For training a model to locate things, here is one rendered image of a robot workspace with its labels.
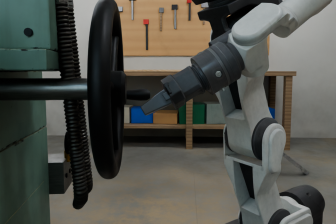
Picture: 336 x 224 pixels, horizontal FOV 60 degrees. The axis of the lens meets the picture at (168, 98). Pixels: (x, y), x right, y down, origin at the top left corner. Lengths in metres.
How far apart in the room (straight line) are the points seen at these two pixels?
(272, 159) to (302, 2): 0.50
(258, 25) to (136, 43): 3.26
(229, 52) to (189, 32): 3.20
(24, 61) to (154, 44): 3.36
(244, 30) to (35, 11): 0.36
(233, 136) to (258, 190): 0.19
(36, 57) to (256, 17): 0.40
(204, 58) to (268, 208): 0.68
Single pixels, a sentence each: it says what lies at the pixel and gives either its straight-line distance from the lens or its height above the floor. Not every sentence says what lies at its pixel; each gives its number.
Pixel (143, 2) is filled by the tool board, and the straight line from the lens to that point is 3.87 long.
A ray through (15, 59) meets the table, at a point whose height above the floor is 0.86.
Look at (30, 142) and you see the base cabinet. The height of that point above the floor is 0.69.
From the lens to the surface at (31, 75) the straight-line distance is 0.66.
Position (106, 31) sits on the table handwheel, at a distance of 0.38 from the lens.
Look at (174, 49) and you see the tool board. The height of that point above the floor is 1.13.
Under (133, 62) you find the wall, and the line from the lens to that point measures 3.81.
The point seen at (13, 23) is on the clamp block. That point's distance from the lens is 0.48.
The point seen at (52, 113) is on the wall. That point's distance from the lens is 4.16.
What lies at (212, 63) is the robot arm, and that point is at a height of 0.85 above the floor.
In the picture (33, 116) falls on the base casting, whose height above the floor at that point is 0.75.
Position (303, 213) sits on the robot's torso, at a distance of 1.24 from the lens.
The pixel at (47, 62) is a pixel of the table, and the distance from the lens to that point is 0.44.
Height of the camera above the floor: 0.84
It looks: 5 degrees down
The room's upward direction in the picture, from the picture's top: straight up
